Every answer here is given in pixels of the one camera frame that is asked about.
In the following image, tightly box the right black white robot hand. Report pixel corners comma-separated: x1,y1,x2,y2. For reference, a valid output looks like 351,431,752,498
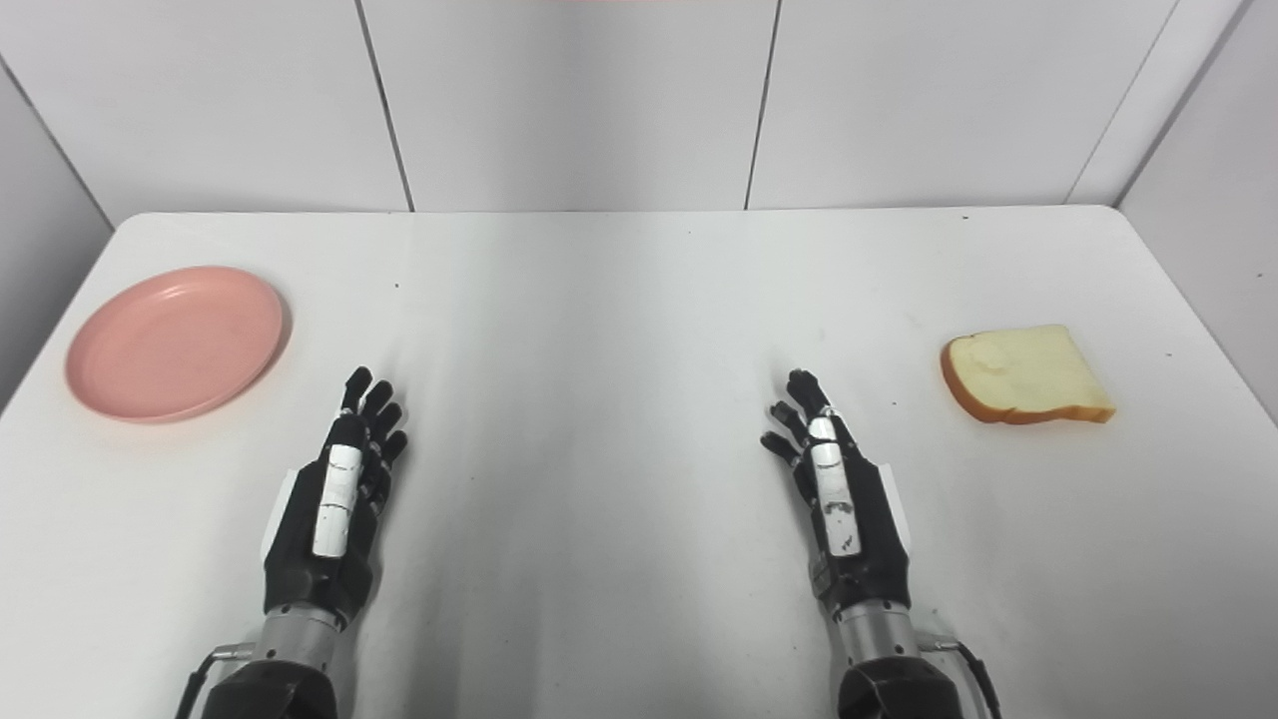
761,369,915,612

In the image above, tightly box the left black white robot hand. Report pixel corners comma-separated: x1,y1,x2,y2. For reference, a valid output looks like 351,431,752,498
262,366,409,631

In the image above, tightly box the slice of bread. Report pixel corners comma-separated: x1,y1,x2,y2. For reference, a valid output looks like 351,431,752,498
940,324,1117,425

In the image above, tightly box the pink round plate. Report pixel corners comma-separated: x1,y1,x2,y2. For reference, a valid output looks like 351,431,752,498
65,266,287,424

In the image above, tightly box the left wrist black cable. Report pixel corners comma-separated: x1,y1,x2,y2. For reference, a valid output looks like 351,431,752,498
175,643,257,719

